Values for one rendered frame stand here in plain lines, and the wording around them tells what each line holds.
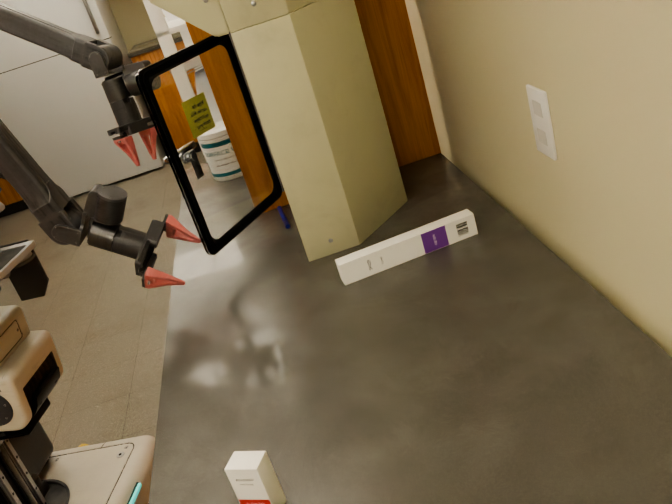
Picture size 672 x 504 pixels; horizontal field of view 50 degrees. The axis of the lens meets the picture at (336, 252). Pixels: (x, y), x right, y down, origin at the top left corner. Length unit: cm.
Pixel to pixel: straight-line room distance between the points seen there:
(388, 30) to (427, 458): 111
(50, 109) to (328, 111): 519
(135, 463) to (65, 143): 450
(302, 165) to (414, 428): 63
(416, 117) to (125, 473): 133
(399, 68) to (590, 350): 96
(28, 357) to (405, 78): 116
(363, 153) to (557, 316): 57
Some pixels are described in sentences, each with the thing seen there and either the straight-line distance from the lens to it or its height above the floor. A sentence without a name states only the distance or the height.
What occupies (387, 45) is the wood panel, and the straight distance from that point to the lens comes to 178.
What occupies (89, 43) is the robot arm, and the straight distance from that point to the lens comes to 178.
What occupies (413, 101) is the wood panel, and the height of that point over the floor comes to 109.
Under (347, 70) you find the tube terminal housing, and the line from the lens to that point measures 147.
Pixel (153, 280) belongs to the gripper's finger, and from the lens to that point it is 147.
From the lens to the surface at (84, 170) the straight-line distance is 657.
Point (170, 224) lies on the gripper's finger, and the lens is 148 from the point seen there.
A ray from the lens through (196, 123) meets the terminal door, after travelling 153.
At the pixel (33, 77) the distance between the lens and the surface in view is 647.
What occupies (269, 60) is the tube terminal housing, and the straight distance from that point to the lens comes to 136.
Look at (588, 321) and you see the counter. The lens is 110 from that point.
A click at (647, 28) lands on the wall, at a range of 88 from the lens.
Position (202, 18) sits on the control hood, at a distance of 135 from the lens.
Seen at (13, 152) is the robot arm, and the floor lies 133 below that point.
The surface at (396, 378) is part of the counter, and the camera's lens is 107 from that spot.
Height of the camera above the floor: 155
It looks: 24 degrees down
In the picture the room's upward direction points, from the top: 18 degrees counter-clockwise
